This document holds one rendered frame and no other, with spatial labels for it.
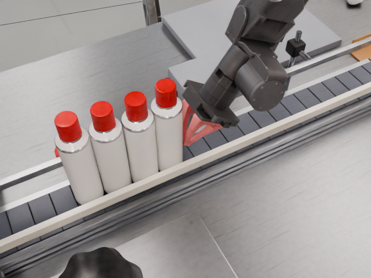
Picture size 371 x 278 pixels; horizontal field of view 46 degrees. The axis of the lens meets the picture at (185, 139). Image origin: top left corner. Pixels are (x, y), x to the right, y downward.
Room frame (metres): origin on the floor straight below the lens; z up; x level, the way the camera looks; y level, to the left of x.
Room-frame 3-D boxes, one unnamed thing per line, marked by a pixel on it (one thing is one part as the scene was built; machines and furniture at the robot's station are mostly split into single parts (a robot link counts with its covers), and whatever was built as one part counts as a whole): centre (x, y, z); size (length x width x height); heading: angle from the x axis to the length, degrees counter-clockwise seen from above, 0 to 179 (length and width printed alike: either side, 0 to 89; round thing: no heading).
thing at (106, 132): (0.43, 0.12, 0.98); 0.05 x 0.05 x 0.20
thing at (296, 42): (0.71, -0.24, 0.91); 0.07 x 0.03 x 0.17; 28
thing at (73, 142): (0.42, 0.17, 0.98); 0.05 x 0.05 x 0.20
